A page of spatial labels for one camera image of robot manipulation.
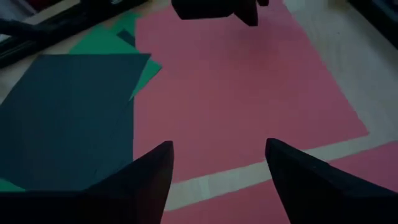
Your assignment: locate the black paper sheet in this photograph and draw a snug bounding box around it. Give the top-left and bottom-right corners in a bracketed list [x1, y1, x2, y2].
[0, 53, 152, 192]
[93, 98, 136, 187]

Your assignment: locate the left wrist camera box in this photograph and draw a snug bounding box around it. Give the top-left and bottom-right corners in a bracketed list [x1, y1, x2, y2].
[170, 0, 235, 21]

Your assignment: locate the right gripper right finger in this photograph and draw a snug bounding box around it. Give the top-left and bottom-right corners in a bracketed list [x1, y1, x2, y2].
[264, 138, 398, 224]

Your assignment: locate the green paper sheet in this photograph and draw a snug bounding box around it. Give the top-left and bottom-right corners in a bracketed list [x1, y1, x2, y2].
[68, 11, 163, 101]
[0, 178, 26, 192]

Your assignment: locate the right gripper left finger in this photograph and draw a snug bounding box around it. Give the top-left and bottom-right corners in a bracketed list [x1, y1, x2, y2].
[0, 140, 175, 224]

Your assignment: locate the red paper sheet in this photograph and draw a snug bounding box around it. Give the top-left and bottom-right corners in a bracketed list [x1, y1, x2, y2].
[132, 0, 370, 184]
[160, 141, 398, 224]

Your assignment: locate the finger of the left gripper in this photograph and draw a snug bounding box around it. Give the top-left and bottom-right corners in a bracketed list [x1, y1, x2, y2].
[233, 0, 260, 27]

